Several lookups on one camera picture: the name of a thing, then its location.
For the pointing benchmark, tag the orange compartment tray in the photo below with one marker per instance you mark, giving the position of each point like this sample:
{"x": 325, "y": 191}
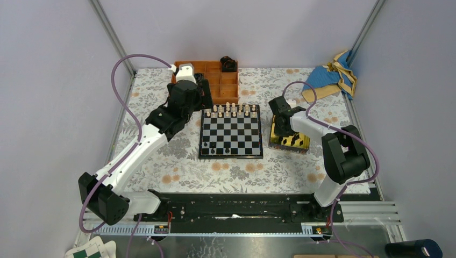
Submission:
{"x": 223, "y": 86}

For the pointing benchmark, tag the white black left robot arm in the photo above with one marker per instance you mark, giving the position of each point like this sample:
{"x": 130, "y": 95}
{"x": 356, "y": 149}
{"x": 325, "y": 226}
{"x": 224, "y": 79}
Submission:
{"x": 104, "y": 192}

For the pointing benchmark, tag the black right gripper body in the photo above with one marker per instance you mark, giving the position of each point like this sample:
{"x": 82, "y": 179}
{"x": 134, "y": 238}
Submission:
{"x": 283, "y": 131}

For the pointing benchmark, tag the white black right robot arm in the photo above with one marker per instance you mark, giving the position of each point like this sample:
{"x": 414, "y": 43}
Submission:
{"x": 344, "y": 156}

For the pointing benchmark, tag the black cylinder bottom right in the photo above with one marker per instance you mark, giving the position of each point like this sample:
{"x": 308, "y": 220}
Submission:
{"x": 424, "y": 248}

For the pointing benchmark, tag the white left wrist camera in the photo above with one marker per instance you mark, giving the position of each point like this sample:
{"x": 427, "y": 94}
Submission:
{"x": 184, "y": 72}

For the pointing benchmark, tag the black coil top compartment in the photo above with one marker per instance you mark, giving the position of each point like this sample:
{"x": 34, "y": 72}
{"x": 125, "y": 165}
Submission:
{"x": 228, "y": 65}

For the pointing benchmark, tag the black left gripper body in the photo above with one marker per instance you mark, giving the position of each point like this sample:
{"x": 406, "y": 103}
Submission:
{"x": 197, "y": 102}

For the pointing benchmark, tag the black silver chess board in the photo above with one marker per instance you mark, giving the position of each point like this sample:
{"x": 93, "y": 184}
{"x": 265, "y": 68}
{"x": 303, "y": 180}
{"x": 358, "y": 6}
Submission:
{"x": 238, "y": 124}

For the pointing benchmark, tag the green white checkered paper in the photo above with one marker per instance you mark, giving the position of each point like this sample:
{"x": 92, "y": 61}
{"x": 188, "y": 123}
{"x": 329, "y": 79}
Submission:
{"x": 95, "y": 248}

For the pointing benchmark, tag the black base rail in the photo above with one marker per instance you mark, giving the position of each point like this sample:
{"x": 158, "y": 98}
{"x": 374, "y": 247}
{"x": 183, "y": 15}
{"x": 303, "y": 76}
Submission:
{"x": 240, "y": 213}

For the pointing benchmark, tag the blue yellow cloth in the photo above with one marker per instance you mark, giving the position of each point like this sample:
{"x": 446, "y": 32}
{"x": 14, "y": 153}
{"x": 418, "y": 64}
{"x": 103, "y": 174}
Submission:
{"x": 334, "y": 77}

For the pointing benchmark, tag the gold tin of black pieces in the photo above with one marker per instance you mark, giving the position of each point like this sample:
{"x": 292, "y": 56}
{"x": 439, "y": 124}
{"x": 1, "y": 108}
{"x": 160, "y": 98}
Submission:
{"x": 298, "y": 142}

